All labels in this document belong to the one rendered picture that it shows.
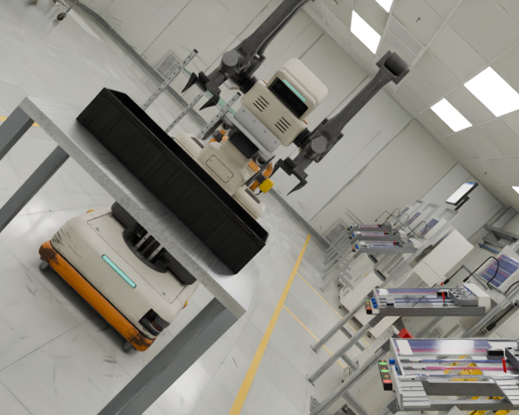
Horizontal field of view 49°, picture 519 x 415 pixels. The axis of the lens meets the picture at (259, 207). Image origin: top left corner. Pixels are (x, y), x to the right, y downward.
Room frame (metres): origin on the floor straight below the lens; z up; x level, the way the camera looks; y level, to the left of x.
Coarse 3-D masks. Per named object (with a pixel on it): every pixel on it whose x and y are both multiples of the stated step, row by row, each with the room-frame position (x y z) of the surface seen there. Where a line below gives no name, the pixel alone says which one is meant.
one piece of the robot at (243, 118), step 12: (240, 108) 2.33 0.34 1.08; (228, 120) 2.26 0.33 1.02; (240, 120) 2.33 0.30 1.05; (252, 120) 2.33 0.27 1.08; (252, 132) 2.33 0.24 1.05; (264, 132) 2.33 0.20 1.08; (240, 144) 2.35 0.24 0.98; (264, 144) 2.34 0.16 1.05; (276, 144) 2.34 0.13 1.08; (264, 156) 2.26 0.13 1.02
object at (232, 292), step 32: (0, 128) 1.26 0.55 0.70; (64, 128) 1.29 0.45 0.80; (0, 160) 1.29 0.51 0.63; (64, 160) 1.69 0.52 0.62; (96, 160) 1.29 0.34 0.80; (32, 192) 1.67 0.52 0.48; (128, 192) 1.28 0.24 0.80; (0, 224) 1.67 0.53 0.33; (160, 224) 1.28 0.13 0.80; (192, 256) 1.28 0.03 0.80; (224, 288) 1.28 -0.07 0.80; (192, 320) 1.69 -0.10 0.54; (224, 320) 1.28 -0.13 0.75; (160, 352) 1.69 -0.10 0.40; (192, 352) 1.28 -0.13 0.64; (128, 384) 1.69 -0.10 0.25; (160, 384) 1.28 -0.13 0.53
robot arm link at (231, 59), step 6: (234, 48) 2.14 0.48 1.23; (228, 54) 2.03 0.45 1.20; (234, 54) 2.04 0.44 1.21; (222, 60) 2.02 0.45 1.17; (228, 60) 2.03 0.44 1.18; (234, 60) 2.03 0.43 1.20; (222, 66) 2.04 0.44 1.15; (228, 66) 2.02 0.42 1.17; (234, 66) 2.04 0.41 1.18; (246, 66) 2.13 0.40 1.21; (228, 72) 2.07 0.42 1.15; (240, 72) 2.14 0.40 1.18
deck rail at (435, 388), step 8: (432, 384) 2.54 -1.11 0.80; (440, 384) 2.54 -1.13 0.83; (448, 384) 2.54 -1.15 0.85; (456, 384) 2.53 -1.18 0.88; (464, 384) 2.53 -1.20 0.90; (472, 384) 2.53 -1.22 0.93; (480, 384) 2.53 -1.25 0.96; (488, 384) 2.53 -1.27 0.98; (432, 392) 2.54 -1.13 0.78; (440, 392) 2.54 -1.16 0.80; (448, 392) 2.53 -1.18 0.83; (456, 392) 2.53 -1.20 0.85; (464, 392) 2.53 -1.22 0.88; (472, 392) 2.53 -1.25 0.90; (480, 392) 2.53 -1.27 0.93; (488, 392) 2.53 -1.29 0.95; (496, 392) 2.53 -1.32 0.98
